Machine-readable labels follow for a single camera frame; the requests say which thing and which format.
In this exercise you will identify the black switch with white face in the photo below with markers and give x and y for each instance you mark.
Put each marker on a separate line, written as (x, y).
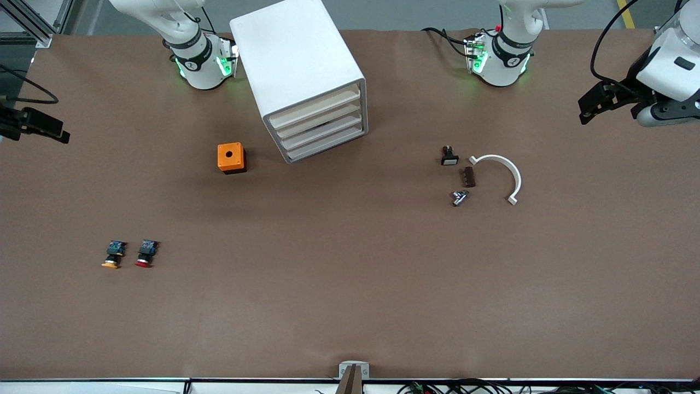
(449, 157)

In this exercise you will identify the red mushroom push button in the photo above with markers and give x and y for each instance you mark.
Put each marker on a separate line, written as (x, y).
(145, 254)

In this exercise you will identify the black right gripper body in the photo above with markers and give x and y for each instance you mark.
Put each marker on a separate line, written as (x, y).
(7, 123)

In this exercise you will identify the brown table mat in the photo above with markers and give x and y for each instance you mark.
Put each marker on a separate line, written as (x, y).
(350, 273)

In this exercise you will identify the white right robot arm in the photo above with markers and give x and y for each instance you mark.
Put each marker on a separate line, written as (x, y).
(202, 65)

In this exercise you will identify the white curved plastic bracket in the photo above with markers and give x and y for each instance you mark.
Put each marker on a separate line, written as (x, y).
(495, 158)

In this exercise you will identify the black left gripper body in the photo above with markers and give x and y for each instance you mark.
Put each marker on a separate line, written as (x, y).
(630, 89)

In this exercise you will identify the brown terminal block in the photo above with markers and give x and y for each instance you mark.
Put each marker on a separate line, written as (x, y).
(469, 177)

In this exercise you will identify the white drawer cabinet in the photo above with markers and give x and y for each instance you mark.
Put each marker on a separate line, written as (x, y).
(295, 54)

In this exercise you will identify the small silver metal connector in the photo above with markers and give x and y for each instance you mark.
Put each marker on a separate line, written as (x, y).
(459, 198)

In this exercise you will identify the orange button enclosure box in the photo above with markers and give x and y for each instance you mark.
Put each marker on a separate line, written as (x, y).
(229, 155)

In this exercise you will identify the yellow mushroom push button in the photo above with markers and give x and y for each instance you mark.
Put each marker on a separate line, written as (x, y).
(113, 254)

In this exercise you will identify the white plastic drawer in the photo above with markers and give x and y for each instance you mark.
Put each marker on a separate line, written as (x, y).
(322, 133)
(316, 108)
(326, 144)
(319, 120)

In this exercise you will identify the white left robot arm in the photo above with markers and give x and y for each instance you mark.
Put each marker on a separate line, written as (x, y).
(506, 68)

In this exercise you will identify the grey metal mount bracket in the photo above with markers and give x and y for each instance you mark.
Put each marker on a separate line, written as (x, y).
(343, 371)

